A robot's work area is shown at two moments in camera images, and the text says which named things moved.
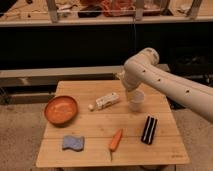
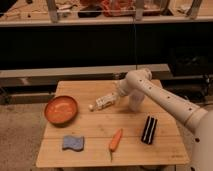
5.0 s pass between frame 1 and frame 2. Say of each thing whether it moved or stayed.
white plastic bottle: stayed
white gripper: moved
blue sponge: stayed
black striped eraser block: stayed
